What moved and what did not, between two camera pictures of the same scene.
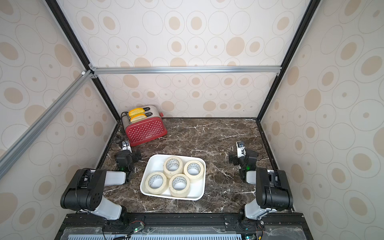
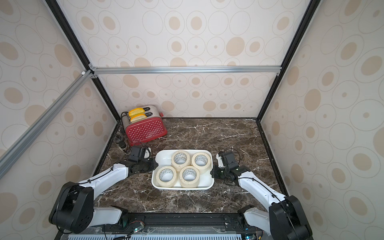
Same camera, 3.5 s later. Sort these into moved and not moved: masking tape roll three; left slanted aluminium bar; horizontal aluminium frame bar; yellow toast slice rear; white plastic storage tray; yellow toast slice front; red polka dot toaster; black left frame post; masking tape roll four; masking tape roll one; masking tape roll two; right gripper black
Moved: right gripper black; masking tape roll one; white plastic storage tray; masking tape roll four; masking tape roll two; masking tape roll three
Not moved: red polka dot toaster; black left frame post; yellow toast slice front; horizontal aluminium frame bar; left slanted aluminium bar; yellow toast slice rear
